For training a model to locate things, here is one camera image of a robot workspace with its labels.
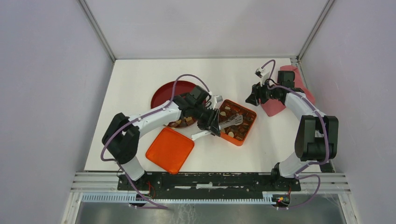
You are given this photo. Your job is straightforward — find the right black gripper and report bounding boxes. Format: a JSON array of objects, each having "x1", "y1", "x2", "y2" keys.
[{"x1": 245, "y1": 78, "x2": 281, "y2": 106}]

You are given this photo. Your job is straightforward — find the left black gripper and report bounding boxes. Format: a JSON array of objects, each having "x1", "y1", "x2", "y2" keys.
[{"x1": 191, "y1": 104, "x2": 220, "y2": 136}]

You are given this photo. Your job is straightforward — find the metal serving tongs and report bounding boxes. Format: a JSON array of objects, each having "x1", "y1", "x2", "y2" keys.
[{"x1": 191, "y1": 113, "x2": 244, "y2": 141}]

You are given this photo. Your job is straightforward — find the orange compartment chocolate box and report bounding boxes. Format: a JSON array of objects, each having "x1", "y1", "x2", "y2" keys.
[{"x1": 219, "y1": 99, "x2": 257, "y2": 146}]

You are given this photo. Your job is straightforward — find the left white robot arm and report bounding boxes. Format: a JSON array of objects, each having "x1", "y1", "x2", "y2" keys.
[{"x1": 101, "y1": 85, "x2": 223, "y2": 190}]

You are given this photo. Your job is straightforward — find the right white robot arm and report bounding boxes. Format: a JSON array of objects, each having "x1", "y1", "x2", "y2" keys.
[{"x1": 245, "y1": 68, "x2": 339, "y2": 190}]

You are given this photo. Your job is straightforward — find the pink cloth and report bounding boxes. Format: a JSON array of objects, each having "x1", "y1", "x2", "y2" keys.
[{"x1": 261, "y1": 65, "x2": 316, "y2": 117}]

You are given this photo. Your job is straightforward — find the orange box lid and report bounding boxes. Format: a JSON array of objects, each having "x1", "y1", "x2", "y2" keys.
[{"x1": 145, "y1": 127, "x2": 195, "y2": 175}]

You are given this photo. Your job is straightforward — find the round dark red plate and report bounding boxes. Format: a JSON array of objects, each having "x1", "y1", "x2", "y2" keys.
[{"x1": 150, "y1": 81, "x2": 197, "y2": 129}]

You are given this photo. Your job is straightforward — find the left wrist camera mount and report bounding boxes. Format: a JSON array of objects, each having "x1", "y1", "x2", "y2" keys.
[{"x1": 208, "y1": 95, "x2": 223, "y2": 109}]

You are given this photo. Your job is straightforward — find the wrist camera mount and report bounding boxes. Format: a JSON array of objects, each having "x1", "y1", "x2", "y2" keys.
[
  {"x1": 255, "y1": 67, "x2": 270, "y2": 85},
  {"x1": 208, "y1": 95, "x2": 223, "y2": 109}
]

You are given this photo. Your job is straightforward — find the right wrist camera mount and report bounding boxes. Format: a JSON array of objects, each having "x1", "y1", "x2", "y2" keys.
[{"x1": 255, "y1": 67, "x2": 270, "y2": 85}]

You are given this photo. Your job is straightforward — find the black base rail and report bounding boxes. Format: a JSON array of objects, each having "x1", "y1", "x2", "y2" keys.
[{"x1": 117, "y1": 172, "x2": 301, "y2": 199}]

